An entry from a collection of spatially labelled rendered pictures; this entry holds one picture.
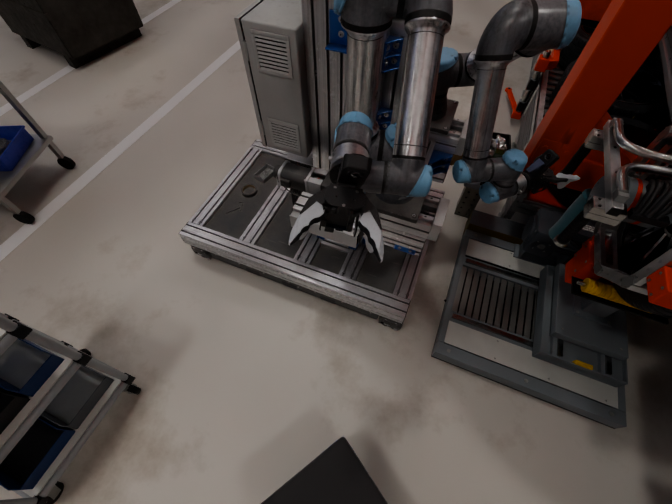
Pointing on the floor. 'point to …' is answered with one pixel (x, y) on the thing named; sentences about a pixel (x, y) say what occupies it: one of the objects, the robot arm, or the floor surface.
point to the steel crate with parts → (73, 25)
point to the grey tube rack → (48, 408)
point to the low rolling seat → (330, 480)
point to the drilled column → (467, 202)
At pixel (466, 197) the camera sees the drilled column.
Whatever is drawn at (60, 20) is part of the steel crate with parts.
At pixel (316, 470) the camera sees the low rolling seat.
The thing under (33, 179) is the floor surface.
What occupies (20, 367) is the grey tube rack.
